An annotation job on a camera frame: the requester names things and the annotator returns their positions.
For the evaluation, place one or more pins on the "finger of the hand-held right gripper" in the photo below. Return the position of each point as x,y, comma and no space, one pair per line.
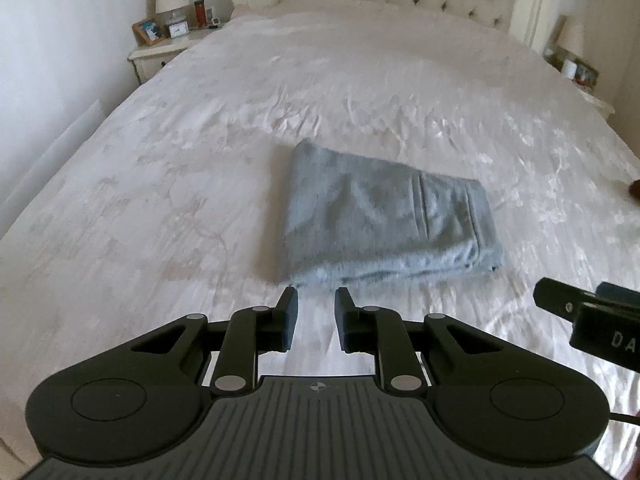
565,299
620,294

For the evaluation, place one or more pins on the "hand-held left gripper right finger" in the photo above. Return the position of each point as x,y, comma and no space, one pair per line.
343,320

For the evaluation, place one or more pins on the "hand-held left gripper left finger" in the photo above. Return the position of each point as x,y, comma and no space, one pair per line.
289,320

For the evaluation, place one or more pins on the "grey pants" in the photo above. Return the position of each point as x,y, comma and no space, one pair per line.
375,215

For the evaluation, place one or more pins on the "white bed cover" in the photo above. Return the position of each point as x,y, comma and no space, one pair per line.
200,160

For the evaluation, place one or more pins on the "cream nightstand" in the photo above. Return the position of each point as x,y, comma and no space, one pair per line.
595,97
160,55

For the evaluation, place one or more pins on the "white cup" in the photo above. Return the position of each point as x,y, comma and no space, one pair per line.
570,69

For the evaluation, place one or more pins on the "small white gadget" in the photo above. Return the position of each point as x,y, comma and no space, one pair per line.
215,19

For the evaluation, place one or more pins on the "small white clock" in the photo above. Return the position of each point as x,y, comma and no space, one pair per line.
178,29

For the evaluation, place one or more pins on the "red-brown bottle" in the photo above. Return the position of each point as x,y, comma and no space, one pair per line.
200,14

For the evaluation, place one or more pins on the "wooden photo frame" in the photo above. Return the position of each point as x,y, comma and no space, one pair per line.
149,31

